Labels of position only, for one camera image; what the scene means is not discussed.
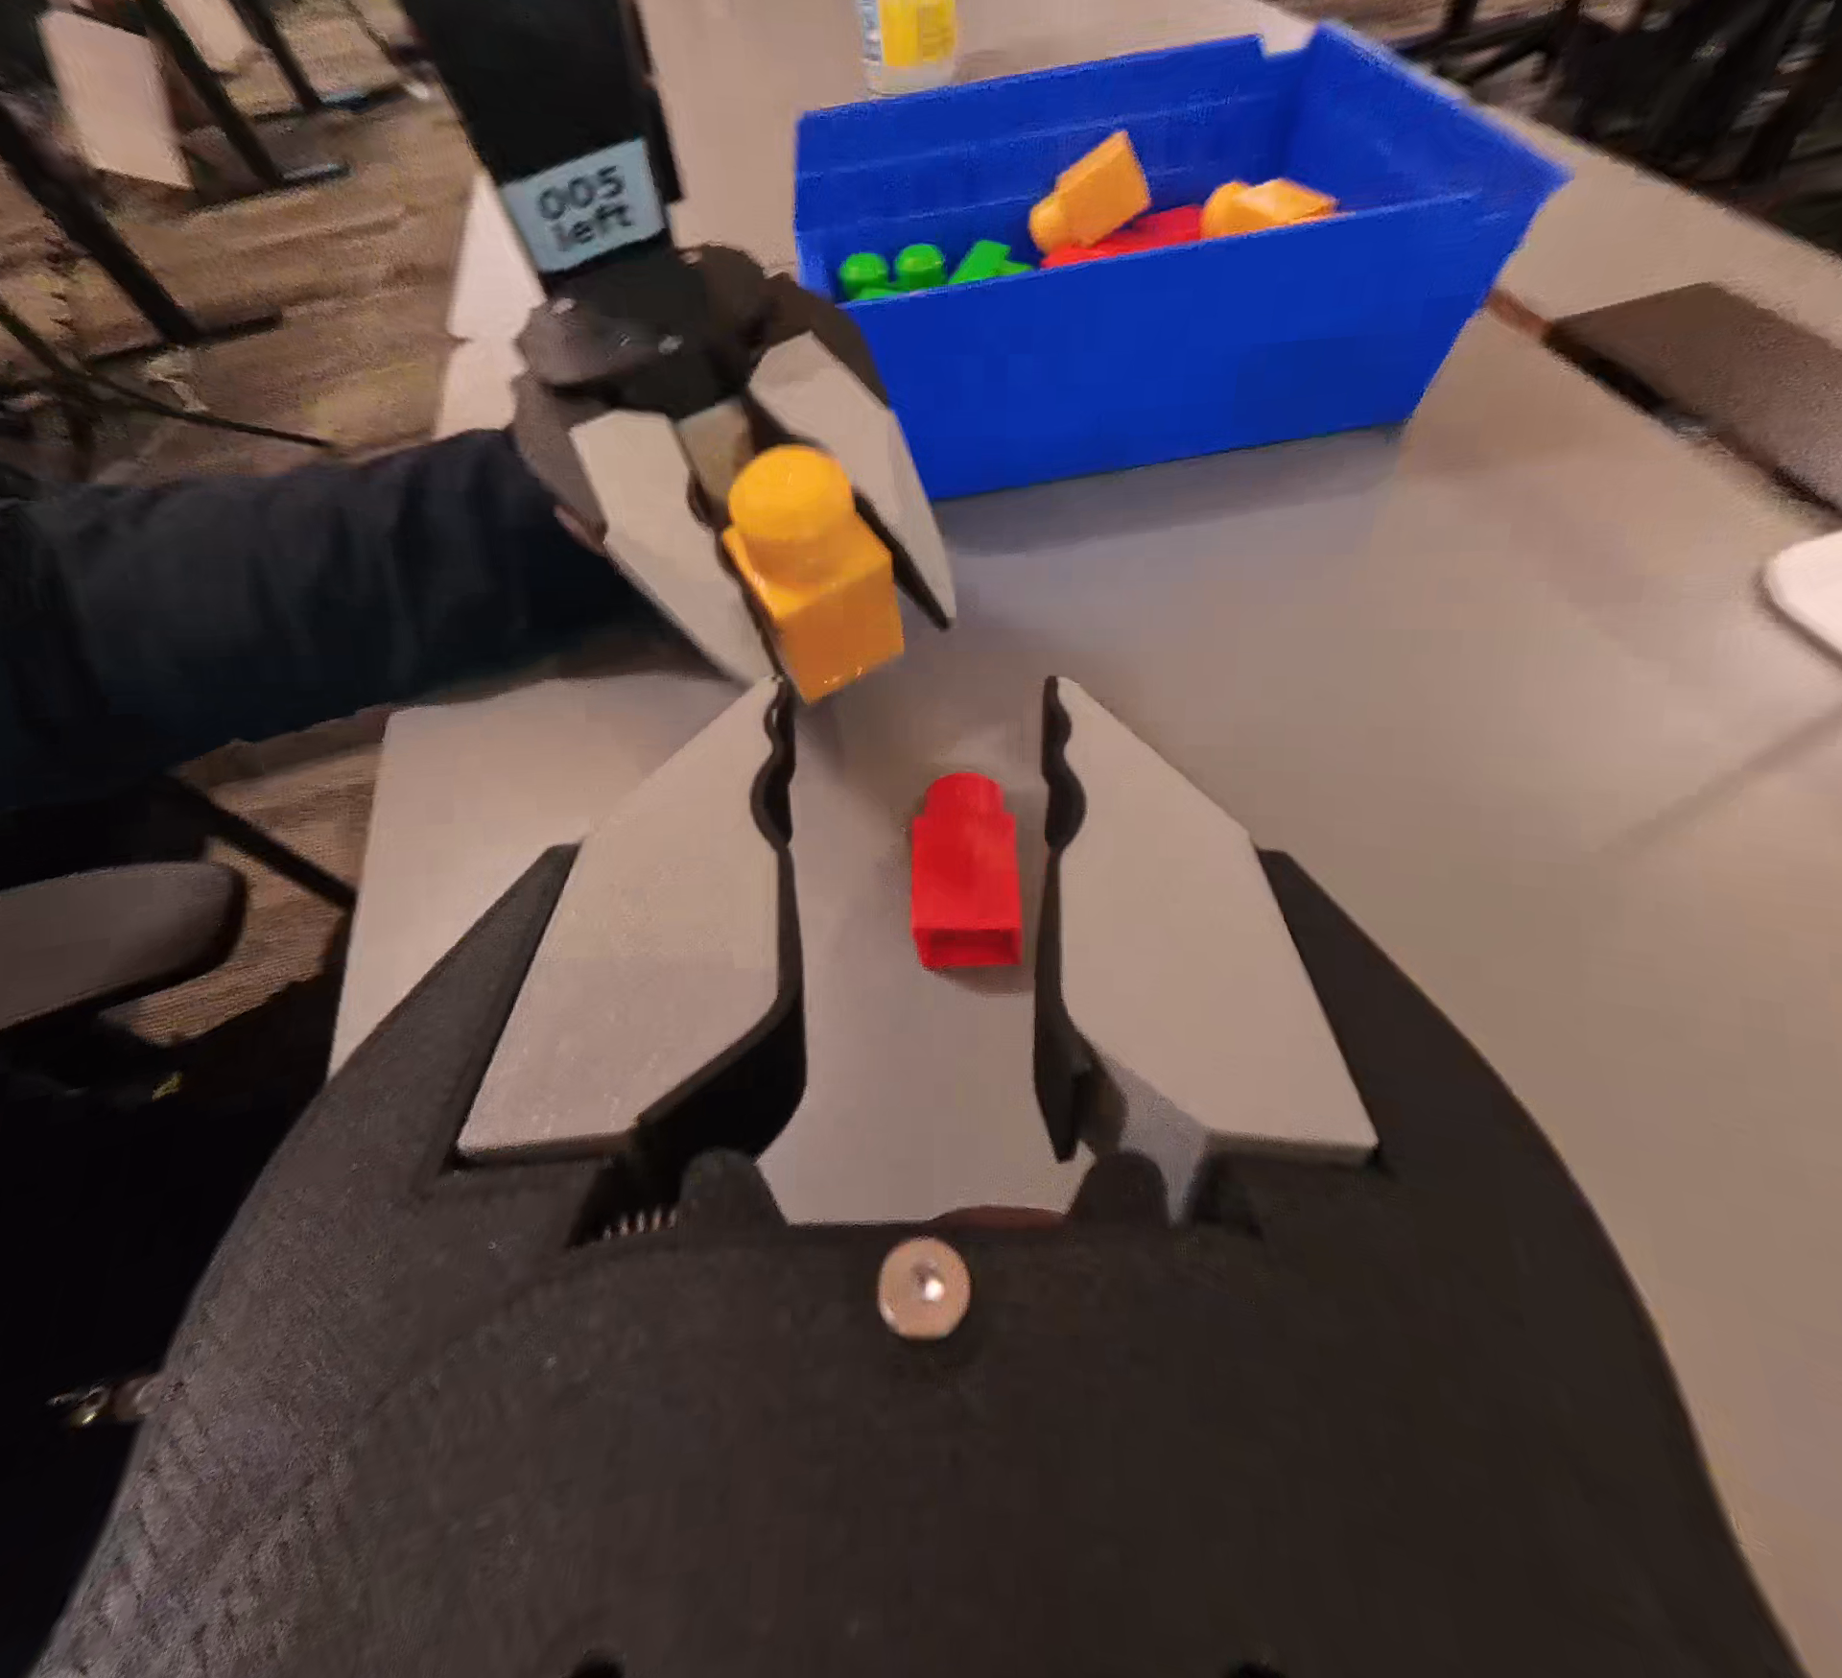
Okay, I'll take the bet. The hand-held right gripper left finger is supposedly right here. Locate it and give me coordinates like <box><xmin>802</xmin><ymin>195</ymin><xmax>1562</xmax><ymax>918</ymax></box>
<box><xmin>454</xmin><ymin>674</ymin><xmax>808</xmax><ymax>1202</ymax></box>

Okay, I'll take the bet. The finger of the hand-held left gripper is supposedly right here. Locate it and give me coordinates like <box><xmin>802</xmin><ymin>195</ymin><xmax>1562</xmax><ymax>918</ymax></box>
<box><xmin>564</xmin><ymin>407</ymin><xmax>789</xmax><ymax>690</ymax></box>
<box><xmin>748</xmin><ymin>328</ymin><xmax>961</xmax><ymax>632</ymax></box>

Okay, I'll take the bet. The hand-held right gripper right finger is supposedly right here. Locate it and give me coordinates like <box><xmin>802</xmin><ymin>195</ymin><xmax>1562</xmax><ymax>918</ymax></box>
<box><xmin>1034</xmin><ymin>674</ymin><xmax>1382</xmax><ymax>1221</ymax></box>

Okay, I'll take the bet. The red single-stud block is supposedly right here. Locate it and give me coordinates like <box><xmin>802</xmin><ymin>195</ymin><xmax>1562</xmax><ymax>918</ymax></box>
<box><xmin>910</xmin><ymin>775</ymin><xmax>1026</xmax><ymax>972</ymax></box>

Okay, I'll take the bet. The blue plastic bin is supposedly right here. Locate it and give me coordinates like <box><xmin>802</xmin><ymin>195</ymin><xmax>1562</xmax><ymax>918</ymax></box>
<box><xmin>790</xmin><ymin>23</ymin><xmax>1571</xmax><ymax>502</ymax></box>

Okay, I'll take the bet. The person's left forearm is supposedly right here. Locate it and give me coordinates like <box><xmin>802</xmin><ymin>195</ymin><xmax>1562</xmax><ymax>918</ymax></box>
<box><xmin>0</xmin><ymin>425</ymin><xmax>620</xmax><ymax>815</ymax></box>

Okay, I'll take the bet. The green two-stud block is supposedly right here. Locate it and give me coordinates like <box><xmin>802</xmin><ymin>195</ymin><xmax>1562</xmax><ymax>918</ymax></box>
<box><xmin>837</xmin><ymin>243</ymin><xmax>951</xmax><ymax>301</ymax></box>

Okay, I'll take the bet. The red building block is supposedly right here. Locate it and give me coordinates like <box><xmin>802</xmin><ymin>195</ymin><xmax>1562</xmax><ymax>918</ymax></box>
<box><xmin>1040</xmin><ymin>204</ymin><xmax>1208</xmax><ymax>268</ymax></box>

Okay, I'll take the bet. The grey chair armrest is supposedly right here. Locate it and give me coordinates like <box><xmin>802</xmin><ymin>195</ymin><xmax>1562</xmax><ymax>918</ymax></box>
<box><xmin>0</xmin><ymin>860</ymin><xmax>247</xmax><ymax>1032</ymax></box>

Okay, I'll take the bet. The white document stand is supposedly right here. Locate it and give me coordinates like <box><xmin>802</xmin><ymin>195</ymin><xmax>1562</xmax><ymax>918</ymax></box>
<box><xmin>1763</xmin><ymin>533</ymin><xmax>1842</xmax><ymax>657</ymax></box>

